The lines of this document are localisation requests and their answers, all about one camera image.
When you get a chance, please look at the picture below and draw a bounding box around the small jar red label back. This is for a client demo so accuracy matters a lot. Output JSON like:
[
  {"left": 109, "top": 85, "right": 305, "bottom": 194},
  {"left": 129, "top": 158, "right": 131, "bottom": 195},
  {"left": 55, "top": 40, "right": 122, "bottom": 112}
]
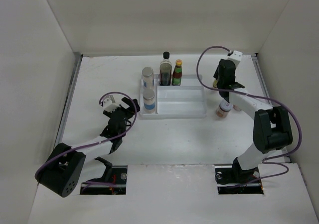
[{"left": 233, "top": 105, "right": 241, "bottom": 112}]

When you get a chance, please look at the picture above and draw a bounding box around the tall dark soy sauce bottle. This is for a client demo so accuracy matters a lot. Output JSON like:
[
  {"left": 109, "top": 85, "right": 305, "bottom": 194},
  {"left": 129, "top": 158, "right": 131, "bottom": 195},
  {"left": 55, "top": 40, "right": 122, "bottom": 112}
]
[{"left": 159, "top": 51, "right": 172, "bottom": 86}]

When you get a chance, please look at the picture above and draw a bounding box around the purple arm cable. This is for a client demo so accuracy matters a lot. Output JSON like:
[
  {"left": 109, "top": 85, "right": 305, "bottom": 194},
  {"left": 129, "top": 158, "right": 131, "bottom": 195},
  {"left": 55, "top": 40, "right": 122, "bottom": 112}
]
[
  {"left": 196, "top": 46, "right": 303, "bottom": 189},
  {"left": 34, "top": 92, "right": 138, "bottom": 185}
]

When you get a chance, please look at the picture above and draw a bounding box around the white divided organizer tray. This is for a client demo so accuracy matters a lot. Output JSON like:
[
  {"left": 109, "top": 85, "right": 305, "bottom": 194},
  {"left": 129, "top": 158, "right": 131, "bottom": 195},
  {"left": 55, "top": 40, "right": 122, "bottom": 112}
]
[{"left": 140, "top": 74, "right": 207, "bottom": 119}]

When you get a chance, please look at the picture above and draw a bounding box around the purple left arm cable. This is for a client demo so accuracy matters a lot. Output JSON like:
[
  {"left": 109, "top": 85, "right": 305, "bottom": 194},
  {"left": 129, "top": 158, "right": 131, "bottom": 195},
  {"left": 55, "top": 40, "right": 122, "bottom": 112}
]
[{"left": 34, "top": 92, "right": 138, "bottom": 185}]

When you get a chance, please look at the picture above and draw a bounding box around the spice jar silver lid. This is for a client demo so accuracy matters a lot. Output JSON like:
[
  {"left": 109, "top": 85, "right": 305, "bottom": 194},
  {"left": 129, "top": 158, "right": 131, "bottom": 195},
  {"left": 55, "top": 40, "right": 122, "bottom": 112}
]
[
  {"left": 142, "top": 89, "right": 156, "bottom": 113},
  {"left": 142, "top": 67, "right": 154, "bottom": 89}
]

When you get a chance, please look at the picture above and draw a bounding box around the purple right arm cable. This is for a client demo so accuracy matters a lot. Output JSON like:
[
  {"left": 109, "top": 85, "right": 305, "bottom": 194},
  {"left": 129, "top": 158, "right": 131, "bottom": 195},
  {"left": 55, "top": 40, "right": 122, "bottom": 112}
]
[{"left": 196, "top": 46, "right": 303, "bottom": 189}]

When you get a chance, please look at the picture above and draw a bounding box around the small jar red label front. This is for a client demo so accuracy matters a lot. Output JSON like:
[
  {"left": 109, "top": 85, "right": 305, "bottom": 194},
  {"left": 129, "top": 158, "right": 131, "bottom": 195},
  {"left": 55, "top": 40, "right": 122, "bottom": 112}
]
[{"left": 216, "top": 100, "right": 233, "bottom": 118}]

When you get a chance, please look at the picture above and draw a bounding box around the red chili sauce bottle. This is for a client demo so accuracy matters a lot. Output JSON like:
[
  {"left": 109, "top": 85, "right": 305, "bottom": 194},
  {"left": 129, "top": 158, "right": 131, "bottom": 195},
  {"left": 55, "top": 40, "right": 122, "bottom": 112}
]
[{"left": 171, "top": 59, "right": 182, "bottom": 86}]

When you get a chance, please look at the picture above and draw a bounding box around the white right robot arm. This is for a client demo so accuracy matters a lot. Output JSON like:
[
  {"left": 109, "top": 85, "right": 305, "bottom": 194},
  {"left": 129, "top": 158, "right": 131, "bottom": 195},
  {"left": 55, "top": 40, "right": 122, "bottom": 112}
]
[{"left": 215, "top": 59, "right": 293, "bottom": 185}]

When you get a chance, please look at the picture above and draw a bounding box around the small yellow label bottle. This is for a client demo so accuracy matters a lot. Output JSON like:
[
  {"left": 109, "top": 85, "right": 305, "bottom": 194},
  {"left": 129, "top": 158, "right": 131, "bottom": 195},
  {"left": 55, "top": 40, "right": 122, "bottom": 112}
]
[{"left": 212, "top": 79, "right": 218, "bottom": 89}]

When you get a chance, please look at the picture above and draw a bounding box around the small jar red label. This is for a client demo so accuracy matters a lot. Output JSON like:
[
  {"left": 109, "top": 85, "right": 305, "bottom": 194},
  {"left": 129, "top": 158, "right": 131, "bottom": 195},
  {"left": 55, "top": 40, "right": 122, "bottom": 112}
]
[
  {"left": 216, "top": 100, "right": 233, "bottom": 118},
  {"left": 233, "top": 105, "right": 241, "bottom": 112}
]

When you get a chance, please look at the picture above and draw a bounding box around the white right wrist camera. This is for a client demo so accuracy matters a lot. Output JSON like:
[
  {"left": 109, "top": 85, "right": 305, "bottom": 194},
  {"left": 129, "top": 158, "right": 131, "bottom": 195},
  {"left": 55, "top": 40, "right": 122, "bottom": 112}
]
[{"left": 227, "top": 50, "right": 243, "bottom": 67}]

